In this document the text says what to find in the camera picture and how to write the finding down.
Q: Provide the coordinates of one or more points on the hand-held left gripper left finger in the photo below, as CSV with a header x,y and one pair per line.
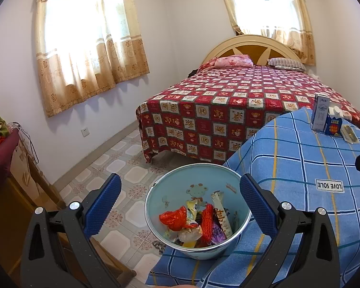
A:
x,y
103,207

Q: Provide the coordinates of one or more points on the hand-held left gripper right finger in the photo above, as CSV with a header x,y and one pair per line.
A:
x,y
258,207

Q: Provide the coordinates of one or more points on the beige snack packet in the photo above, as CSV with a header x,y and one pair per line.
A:
x,y
222,213

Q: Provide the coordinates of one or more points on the purple foil wrapper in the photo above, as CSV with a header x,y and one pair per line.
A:
x,y
218,234

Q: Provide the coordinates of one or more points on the red foam net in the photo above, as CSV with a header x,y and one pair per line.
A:
x,y
209,222

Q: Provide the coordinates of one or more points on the yellow wrapper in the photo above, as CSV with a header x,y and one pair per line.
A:
x,y
192,208

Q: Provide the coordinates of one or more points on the red orange wrapper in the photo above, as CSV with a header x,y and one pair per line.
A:
x,y
172,218

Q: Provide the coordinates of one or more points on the clear plastic bag red print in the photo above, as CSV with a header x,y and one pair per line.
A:
x,y
190,233

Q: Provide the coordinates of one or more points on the light blue cartoon trash bin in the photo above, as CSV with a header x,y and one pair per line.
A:
x,y
174,183

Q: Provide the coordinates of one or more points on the gold foil packet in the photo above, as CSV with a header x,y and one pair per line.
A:
x,y
353,138

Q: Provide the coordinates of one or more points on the clear plastic packet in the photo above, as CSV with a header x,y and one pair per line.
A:
x,y
346,131

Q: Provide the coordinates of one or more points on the blue white drink carton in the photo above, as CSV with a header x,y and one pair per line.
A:
x,y
333,124

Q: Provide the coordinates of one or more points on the blue plaid table cloth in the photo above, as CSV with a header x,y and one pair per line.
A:
x,y
288,162

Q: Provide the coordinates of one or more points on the white milk carton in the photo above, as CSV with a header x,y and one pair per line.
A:
x,y
319,114

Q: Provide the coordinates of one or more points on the beige cardboard box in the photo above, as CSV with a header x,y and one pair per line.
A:
x,y
30,174

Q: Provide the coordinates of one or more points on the white cloth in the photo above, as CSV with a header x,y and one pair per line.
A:
x,y
315,76

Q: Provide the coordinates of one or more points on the wooden cabinet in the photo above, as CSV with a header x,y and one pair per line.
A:
x,y
9,216

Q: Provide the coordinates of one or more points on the striped pillow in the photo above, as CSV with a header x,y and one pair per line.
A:
x,y
286,64

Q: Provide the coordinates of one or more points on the maroon cloth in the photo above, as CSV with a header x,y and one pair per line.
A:
x,y
6,153

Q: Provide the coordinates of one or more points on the bed with red patterned cover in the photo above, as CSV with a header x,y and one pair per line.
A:
x,y
228,96

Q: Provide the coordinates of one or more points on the beige patterned curtain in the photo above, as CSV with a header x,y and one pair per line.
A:
x,y
300,36
87,51

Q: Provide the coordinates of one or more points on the pink pillow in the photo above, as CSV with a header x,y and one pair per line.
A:
x,y
234,61

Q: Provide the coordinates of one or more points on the red cloth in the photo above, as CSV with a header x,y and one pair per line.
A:
x,y
207,65

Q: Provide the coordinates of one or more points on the cream wooden bed headboard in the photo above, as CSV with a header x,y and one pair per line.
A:
x,y
228,43

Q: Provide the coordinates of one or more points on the white wall socket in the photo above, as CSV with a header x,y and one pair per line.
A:
x,y
85,131

